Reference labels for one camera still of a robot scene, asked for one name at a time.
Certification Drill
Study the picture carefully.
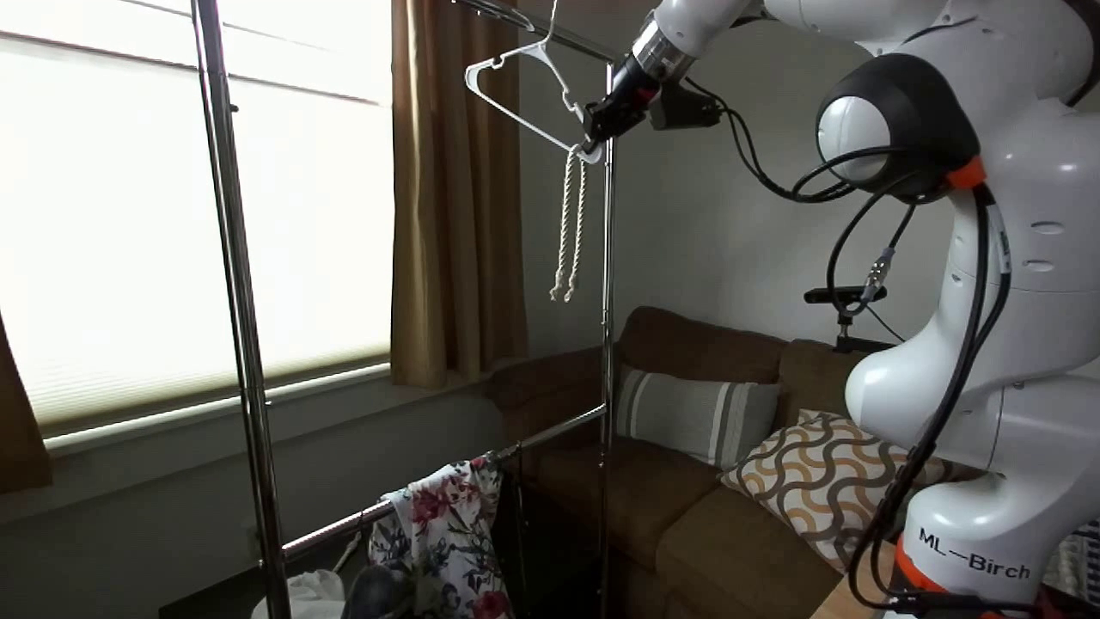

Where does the white plastic bag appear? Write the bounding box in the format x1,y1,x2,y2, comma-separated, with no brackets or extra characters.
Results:
248,565,350,619

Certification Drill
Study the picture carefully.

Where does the black camera on stand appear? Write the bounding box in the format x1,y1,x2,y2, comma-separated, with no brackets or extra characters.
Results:
802,282,894,350

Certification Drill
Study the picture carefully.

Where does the white window blind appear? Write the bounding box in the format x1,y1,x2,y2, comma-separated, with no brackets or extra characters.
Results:
0,0,398,435

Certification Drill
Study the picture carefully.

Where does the grey striped pillow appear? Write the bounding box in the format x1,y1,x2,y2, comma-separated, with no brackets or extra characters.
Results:
617,366,785,472

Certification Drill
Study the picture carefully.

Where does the metal garment rack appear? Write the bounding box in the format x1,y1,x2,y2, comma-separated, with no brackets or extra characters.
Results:
188,0,636,619

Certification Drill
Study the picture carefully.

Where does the floral print garment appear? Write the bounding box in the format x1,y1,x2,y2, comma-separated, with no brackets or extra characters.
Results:
364,455,516,619

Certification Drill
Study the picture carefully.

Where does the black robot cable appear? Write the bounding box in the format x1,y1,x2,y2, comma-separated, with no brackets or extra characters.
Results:
711,93,1018,607

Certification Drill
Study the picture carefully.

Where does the wavy patterned pillow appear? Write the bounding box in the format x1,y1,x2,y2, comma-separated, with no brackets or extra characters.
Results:
718,405,955,579

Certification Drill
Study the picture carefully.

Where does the brown fabric couch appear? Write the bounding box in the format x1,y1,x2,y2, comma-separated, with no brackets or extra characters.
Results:
487,303,936,619

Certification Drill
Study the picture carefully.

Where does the white grid panel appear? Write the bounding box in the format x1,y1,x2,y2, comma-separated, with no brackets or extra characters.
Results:
1040,513,1100,607

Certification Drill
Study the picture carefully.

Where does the light wooden box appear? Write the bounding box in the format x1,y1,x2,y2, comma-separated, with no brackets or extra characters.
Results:
807,568,911,619

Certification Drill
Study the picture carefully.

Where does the brown curtain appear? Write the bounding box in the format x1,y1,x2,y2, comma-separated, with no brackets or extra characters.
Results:
390,0,532,392

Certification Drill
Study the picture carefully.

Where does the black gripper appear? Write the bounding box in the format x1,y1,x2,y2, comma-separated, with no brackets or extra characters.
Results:
573,48,673,157

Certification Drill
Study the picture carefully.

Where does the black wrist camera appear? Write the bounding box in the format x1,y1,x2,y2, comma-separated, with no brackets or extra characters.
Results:
650,82,729,134

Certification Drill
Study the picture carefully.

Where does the white twisted rope loop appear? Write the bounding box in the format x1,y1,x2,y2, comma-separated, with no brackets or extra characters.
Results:
547,142,590,311

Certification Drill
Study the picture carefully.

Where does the white plastic clothes hanger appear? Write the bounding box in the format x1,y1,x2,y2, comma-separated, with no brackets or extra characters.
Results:
462,0,604,166

